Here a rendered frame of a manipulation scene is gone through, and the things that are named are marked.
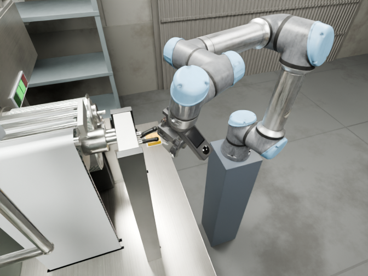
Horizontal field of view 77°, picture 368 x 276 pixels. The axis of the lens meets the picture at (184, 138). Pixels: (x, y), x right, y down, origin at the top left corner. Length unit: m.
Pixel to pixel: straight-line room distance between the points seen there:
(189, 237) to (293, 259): 1.20
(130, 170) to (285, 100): 0.62
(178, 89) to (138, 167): 0.18
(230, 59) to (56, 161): 0.44
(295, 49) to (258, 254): 1.49
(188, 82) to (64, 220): 0.51
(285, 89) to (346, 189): 1.80
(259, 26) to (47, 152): 0.69
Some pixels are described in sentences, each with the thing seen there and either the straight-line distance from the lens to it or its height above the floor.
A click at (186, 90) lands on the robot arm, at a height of 1.53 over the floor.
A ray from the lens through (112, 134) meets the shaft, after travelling 0.64.
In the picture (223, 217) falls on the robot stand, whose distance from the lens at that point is 1.54.
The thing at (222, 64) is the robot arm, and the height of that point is 1.53.
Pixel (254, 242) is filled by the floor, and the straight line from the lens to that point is 1.98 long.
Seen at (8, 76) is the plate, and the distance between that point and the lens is 1.28.
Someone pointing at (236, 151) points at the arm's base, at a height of 0.96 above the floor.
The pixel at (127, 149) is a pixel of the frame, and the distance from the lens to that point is 0.47.
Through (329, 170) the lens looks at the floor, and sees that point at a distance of 2.67.
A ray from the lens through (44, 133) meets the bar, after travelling 0.55.
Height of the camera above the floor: 1.77
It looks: 43 degrees down
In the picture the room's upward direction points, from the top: straight up
